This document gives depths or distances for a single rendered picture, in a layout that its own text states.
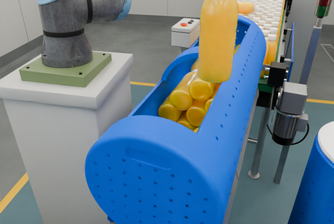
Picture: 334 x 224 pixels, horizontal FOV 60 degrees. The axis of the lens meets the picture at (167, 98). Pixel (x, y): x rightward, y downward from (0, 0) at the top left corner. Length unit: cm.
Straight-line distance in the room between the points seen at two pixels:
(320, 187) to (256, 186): 130
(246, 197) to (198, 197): 157
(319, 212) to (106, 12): 82
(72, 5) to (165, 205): 58
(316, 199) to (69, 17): 84
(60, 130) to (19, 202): 134
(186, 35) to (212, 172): 109
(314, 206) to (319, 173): 11
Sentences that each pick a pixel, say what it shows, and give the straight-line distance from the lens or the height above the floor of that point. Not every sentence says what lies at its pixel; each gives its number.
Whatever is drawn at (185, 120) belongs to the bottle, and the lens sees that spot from 87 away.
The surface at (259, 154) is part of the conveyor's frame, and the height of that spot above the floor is 21.
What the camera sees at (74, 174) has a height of 84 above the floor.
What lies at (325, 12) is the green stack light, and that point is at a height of 118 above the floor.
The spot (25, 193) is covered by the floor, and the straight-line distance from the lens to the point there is 225.
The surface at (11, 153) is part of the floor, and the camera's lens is 265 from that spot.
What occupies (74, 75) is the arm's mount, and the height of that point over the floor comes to 118.
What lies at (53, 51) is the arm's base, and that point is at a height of 123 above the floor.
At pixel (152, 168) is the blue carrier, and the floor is 117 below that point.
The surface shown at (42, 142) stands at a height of 96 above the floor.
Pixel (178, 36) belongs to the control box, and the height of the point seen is 106.
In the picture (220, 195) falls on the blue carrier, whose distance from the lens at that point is 52.
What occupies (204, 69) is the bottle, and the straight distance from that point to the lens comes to 57.
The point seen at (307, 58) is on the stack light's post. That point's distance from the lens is 175.
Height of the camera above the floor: 153
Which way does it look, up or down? 30 degrees down
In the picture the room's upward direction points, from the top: straight up
